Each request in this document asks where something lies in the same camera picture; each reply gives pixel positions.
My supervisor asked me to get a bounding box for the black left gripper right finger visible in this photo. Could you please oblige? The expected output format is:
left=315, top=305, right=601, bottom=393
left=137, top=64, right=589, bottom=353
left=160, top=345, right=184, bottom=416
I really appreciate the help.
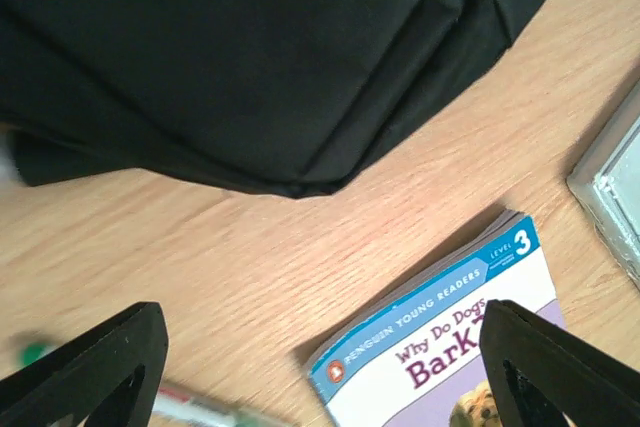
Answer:
left=480, top=300, right=639, bottom=426

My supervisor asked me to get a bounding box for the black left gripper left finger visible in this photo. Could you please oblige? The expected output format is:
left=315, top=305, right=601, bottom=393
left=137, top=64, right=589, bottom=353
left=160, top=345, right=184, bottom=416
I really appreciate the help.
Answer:
left=1, top=302, right=169, bottom=426

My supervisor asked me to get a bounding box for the dog book Why Dogs Bark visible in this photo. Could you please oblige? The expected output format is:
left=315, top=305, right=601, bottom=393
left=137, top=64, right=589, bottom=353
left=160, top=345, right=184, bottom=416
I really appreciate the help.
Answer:
left=305, top=210, right=566, bottom=427

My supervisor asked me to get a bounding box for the grey plastic-wrapped notebook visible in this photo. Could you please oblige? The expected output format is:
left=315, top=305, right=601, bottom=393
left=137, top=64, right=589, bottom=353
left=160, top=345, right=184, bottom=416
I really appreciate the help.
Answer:
left=567, top=87, right=639, bottom=284

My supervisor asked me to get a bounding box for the black student bag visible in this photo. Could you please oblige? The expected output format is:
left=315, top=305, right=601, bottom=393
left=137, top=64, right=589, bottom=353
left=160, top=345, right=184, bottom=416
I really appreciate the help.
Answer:
left=1, top=0, right=545, bottom=198

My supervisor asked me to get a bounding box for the green-capped white marker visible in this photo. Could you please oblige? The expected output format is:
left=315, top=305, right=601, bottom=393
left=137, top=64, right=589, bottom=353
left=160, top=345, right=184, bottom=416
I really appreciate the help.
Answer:
left=152, top=386, right=286, bottom=427

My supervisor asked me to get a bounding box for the green glue stick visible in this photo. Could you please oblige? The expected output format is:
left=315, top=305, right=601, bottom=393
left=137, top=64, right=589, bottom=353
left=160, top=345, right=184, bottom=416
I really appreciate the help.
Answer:
left=18, top=341, right=57, bottom=368

